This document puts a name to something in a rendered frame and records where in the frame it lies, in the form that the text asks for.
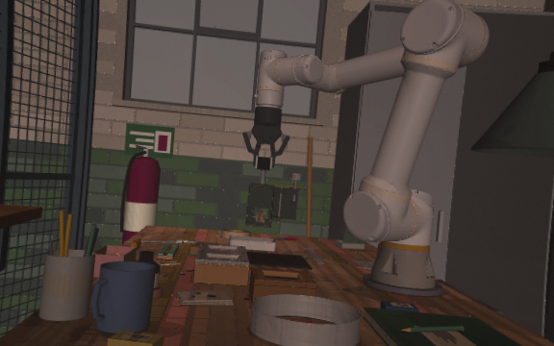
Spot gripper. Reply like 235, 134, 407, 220
241, 106, 291, 169

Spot black hand numberer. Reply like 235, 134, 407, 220
245, 155, 303, 229

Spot wooden jig with grey plate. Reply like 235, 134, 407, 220
193, 243, 252, 287

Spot brown wooden stand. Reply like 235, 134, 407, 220
249, 267, 318, 300

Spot white rectangular block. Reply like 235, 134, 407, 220
228, 235, 278, 253

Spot large paned window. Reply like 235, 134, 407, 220
122, 0, 329, 120

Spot black flat mat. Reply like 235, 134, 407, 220
246, 251, 314, 271

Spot steel ruler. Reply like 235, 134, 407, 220
302, 247, 326, 266

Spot red fire extinguisher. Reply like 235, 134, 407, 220
119, 147, 163, 243

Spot grey flat plate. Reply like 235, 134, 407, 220
176, 289, 236, 308

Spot pink box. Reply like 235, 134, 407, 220
92, 244, 139, 279

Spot green pencil in cup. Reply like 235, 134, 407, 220
84, 224, 101, 258

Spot blue mug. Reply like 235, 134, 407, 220
89, 260, 160, 334

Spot blue small box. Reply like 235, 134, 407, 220
380, 300, 421, 314

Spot yellow small box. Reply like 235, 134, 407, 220
107, 330, 164, 346

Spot dark green notebook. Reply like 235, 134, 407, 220
363, 307, 519, 346

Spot grey metal cabinet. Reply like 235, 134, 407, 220
328, 1, 554, 335

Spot white pencil cup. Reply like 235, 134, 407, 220
38, 249, 97, 323

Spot green lamp shade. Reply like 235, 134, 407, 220
470, 49, 554, 161

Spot brown wooden shelf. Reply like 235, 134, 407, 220
0, 203, 44, 237

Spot green wall sign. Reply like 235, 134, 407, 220
124, 122, 176, 158

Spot green handled tool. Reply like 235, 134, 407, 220
157, 242, 181, 260

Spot grey round ring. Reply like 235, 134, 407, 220
249, 293, 363, 346

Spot grey round base plate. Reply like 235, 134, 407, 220
364, 275, 445, 297

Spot dark wire mesh partition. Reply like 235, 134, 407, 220
0, 0, 101, 346

